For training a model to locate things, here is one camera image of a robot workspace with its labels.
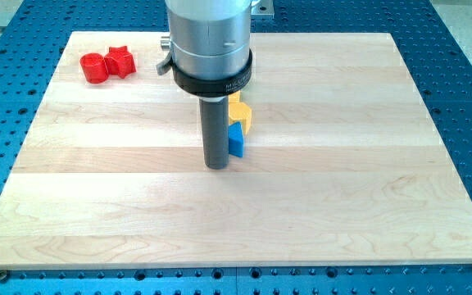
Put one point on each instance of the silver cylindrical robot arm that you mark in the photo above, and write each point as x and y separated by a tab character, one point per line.
209	46

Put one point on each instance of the yellow block behind arm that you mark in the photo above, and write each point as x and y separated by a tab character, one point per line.
234	97

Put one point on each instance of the blue triangular block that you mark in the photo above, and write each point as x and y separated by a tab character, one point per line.
236	139

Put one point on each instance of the yellow hexagon block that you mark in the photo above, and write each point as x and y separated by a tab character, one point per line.
242	113

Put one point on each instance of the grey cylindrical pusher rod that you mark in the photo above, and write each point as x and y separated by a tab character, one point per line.
214	114

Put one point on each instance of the light wooden board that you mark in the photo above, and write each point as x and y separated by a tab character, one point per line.
342	165

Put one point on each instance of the red star block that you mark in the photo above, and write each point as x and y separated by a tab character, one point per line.
120	61

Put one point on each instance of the red cylinder block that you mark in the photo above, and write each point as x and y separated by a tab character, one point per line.
94	68

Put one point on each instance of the blue perforated metal table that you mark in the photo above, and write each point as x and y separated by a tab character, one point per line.
36	34

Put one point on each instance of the silver metal bracket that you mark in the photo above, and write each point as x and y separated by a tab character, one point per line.
263	9

